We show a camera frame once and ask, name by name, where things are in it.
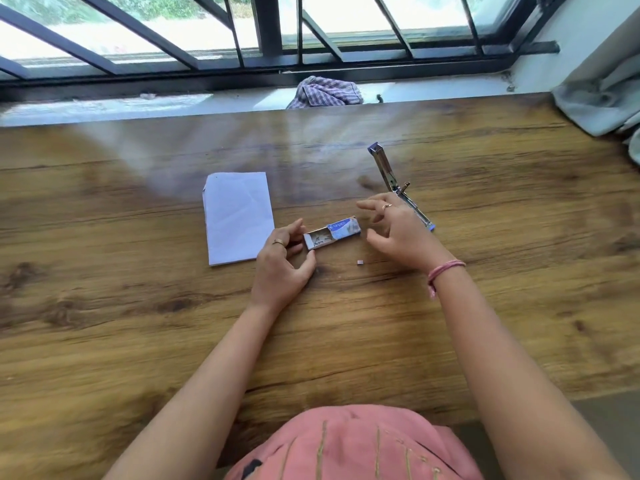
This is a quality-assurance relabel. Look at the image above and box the person's right hand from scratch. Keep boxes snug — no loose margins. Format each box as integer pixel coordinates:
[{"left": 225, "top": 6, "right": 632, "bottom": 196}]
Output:
[{"left": 356, "top": 192, "right": 454, "bottom": 273}]

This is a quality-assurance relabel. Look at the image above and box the person's left hand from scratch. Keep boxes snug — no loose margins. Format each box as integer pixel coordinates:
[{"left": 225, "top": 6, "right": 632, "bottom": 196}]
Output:
[{"left": 249, "top": 218, "right": 318, "bottom": 316}]

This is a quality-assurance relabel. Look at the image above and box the small blue staple box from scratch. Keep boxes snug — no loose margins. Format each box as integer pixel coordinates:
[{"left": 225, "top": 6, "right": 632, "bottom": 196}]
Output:
[{"left": 303, "top": 216, "right": 362, "bottom": 251}]

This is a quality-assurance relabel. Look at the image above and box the person's right forearm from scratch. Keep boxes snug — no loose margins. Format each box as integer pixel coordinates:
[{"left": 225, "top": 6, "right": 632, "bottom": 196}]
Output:
[{"left": 430, "top": 266, "right": 632, "bottom": 480}]

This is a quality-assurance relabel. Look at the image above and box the person's left forearm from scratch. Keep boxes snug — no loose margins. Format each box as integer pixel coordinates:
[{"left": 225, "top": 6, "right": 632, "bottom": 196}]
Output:
[{"left": 102, "top": 302, "right": 282, "bottom": 480}]

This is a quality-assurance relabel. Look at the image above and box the open metal stapler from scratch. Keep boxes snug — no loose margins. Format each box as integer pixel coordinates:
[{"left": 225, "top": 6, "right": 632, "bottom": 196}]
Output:
[{"left": 367, "top": 142, "right": 436, "bottom": 232}]

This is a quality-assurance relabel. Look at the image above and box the folded white paper stack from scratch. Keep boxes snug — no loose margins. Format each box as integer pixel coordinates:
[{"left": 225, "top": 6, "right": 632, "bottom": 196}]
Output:
[{"left": 202, "top": 172, "right": 276, "bottom": 267}]

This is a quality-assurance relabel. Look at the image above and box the checkered cloth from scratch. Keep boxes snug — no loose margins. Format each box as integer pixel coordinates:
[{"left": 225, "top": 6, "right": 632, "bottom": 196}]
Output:
[{"left": 286, "top": 76, "right": 364, "bottom": 110}]

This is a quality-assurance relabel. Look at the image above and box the pink garment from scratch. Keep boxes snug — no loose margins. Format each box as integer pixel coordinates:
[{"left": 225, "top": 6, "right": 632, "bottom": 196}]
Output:
[{"left": 223, "top": 405, "right": 485, "bottom": 480}]

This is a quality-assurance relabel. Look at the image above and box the black window grille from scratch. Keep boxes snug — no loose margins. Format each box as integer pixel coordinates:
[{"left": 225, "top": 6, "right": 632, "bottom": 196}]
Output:
[{"left": 0, "top": 0, "right": 572, "bottom": 103}]

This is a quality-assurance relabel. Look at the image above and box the grey curtain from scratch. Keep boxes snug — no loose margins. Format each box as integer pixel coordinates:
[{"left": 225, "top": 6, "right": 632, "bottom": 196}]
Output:
[{"left": 551, "top": 5, "right": 640, "bottom": 166}]

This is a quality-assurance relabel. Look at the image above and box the pink thread bracelet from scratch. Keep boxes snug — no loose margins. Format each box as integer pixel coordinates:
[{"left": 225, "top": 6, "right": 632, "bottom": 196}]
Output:
[{"left": 426, "top": 260, "right": 467, "bottom": 300}]

